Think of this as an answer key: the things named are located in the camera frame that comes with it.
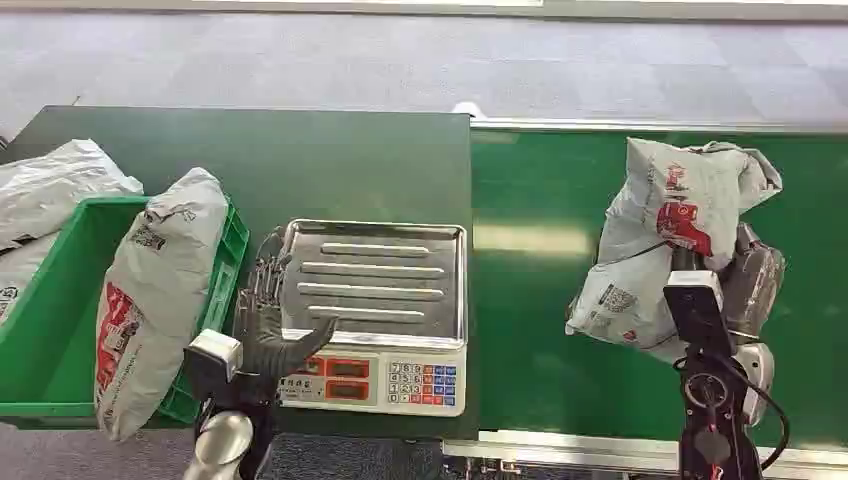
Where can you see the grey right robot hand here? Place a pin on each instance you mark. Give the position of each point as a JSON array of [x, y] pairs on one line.
[[752, 285]]

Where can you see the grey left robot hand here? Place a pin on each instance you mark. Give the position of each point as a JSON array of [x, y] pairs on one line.
[[262, 338]]

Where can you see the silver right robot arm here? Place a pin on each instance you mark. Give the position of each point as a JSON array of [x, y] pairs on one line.
[[712, 411]]

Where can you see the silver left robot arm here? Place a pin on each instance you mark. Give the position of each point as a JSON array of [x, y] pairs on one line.
[[222, 440]]

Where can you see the long grey parcel bag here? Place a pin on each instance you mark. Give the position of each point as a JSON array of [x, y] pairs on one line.
[[162, 285]]

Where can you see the steel-topped electronic weighing scale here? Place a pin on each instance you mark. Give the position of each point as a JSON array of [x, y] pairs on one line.
[[381, 311]]

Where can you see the green plastic crate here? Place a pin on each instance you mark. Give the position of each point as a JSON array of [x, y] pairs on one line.
[[53, 344]]

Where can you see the green conveyor belt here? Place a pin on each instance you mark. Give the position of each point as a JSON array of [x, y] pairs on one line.
[[530, 318]]

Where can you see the flat grey parcel bag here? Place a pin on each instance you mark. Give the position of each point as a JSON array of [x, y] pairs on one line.
[[16, 272]]

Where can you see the crumpled white parcel bag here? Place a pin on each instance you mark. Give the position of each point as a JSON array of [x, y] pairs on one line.
[[53, 182]]

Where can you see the small white object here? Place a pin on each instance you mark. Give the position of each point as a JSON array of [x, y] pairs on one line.
[[468, 110]]

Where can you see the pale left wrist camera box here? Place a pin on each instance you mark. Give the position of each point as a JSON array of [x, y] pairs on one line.
[[215, 351]]

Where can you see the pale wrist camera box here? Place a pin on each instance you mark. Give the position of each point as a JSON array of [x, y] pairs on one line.
[[215, 351], [696, 308]]

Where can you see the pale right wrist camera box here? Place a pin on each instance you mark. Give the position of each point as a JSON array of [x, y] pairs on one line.
[[696, 308]]

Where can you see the metal conveyor frame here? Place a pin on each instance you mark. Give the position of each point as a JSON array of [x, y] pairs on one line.
[[583, 450]]

